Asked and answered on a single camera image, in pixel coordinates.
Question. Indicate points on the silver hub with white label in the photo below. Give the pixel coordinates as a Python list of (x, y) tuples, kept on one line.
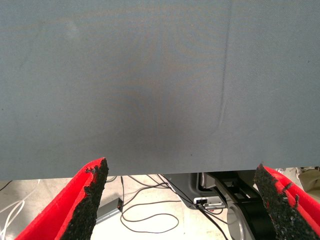
[(212, 199)]

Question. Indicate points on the grey robot base cover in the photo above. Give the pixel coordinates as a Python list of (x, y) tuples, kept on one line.
[(185, 185)]

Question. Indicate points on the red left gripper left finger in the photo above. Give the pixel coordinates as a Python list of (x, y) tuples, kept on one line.
[(62, 215)]

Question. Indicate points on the grey metal adapter box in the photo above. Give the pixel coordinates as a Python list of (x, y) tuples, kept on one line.
[(110, 212)]

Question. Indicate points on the olive cloth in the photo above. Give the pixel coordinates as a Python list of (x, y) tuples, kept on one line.
[(310, 178)]

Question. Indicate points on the dark grey table cloth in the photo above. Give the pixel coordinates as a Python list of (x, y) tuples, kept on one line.
[(150, 75)]

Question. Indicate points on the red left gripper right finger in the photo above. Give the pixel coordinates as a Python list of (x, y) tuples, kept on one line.
[(287, 215)]

